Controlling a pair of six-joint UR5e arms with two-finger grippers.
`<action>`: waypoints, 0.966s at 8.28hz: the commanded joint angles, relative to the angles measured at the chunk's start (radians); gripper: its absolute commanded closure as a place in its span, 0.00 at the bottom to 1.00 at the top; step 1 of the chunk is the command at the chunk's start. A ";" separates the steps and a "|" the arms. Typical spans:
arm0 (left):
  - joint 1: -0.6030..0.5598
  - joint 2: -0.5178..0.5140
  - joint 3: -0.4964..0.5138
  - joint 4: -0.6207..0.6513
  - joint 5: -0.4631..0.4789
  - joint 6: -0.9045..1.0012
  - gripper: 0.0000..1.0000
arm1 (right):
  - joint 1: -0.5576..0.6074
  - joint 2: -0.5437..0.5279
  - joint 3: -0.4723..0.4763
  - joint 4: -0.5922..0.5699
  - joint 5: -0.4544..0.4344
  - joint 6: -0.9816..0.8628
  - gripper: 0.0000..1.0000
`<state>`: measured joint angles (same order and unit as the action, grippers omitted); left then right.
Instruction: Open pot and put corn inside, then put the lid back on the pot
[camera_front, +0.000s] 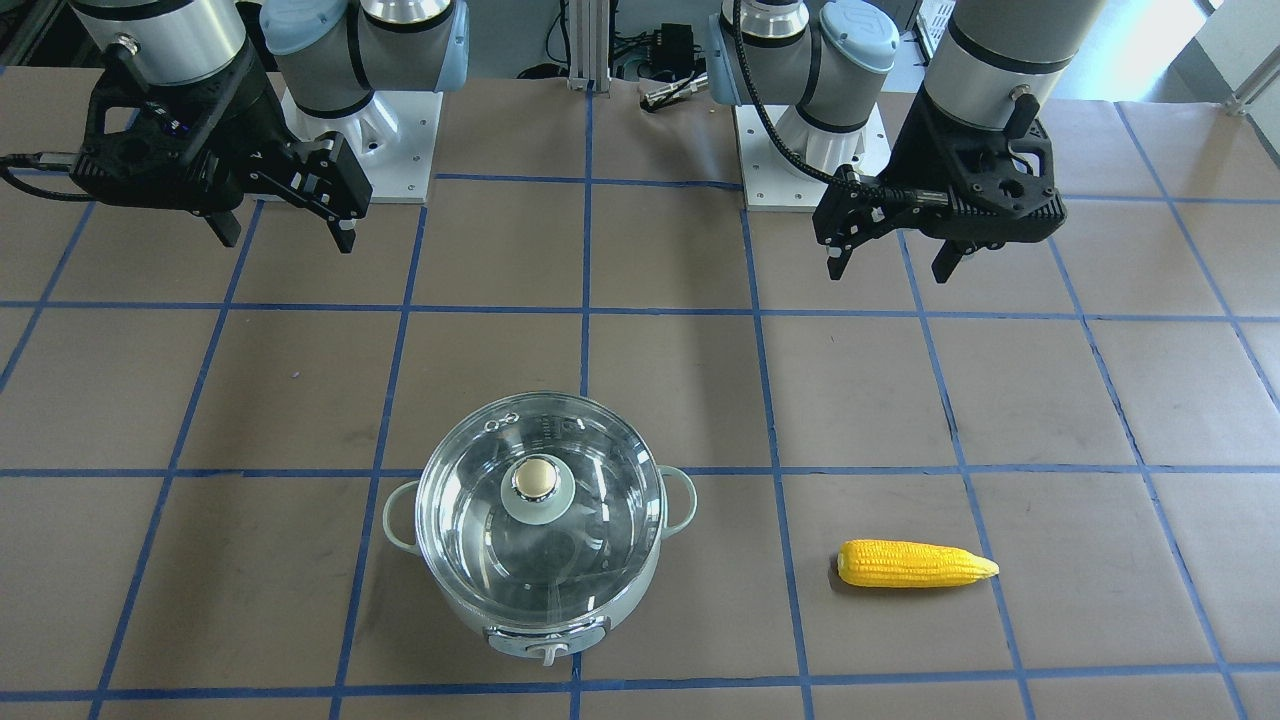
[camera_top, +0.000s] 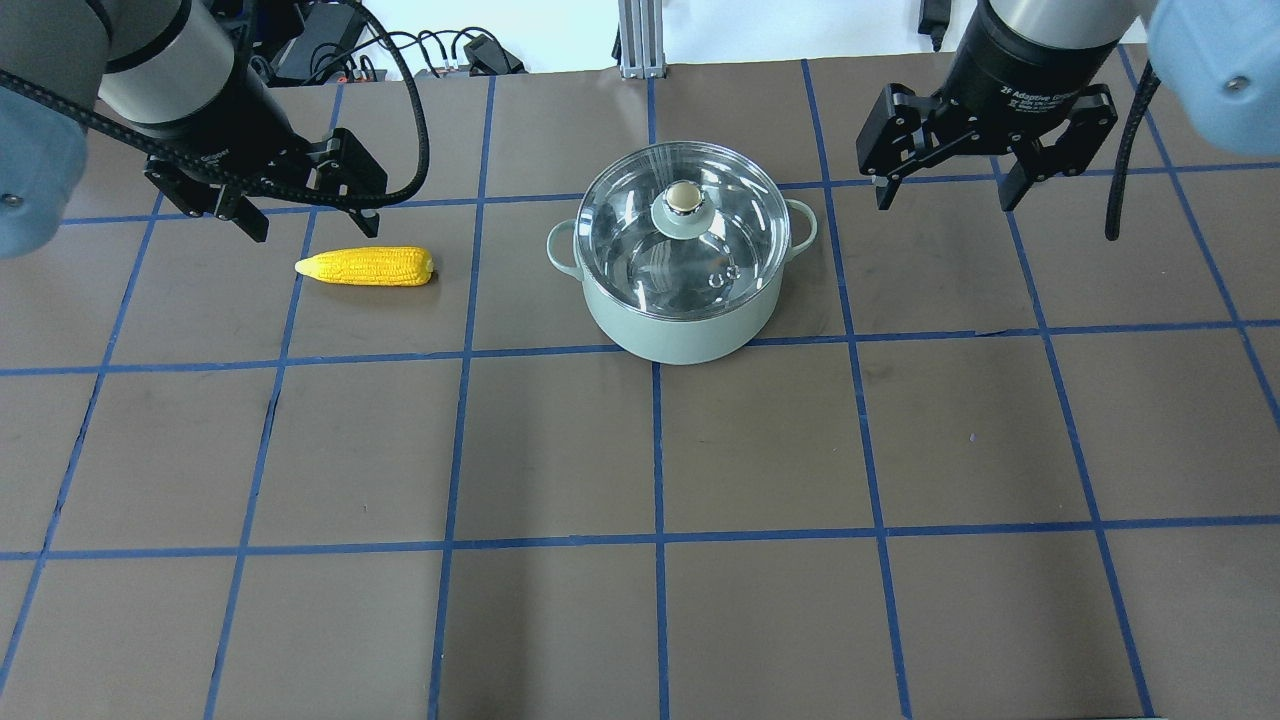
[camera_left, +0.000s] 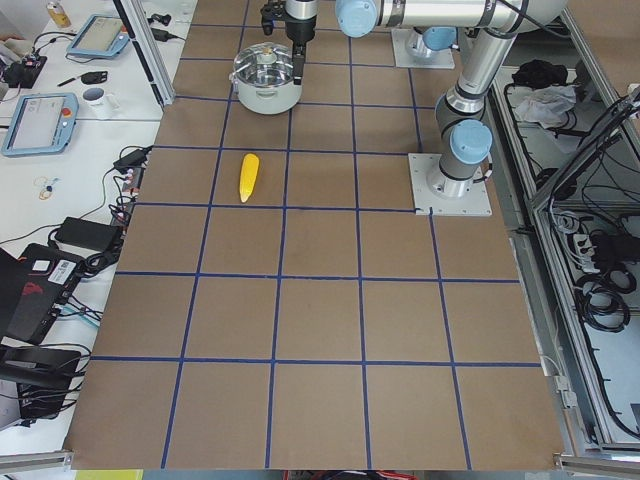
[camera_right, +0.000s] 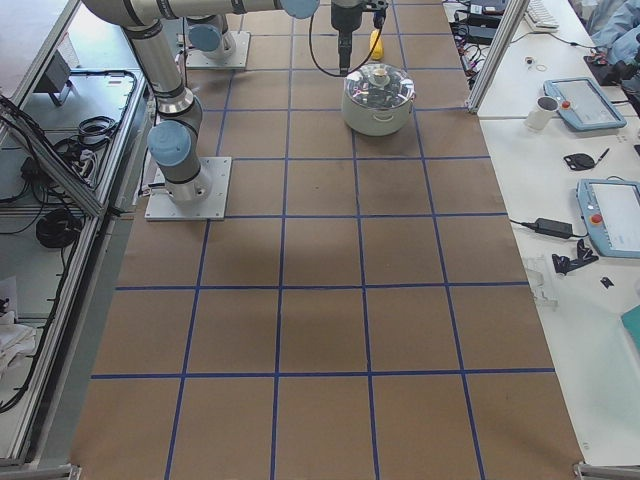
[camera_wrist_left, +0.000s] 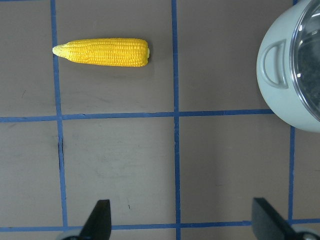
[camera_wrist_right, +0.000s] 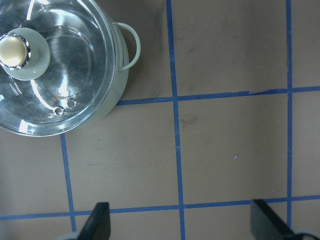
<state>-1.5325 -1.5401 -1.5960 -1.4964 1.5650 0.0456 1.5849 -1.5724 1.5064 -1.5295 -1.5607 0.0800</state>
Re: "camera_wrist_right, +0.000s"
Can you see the pale green cooking pot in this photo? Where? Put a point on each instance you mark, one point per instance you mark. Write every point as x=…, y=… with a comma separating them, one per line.
x=120, y=82

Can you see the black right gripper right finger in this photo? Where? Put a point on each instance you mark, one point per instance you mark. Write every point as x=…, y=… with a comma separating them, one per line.
x=265, y=224

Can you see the glass pot lid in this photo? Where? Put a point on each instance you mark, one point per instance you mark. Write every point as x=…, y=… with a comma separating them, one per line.
x=34, y=107

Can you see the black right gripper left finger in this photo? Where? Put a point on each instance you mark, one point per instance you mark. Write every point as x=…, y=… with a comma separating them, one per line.
x=98, y=225

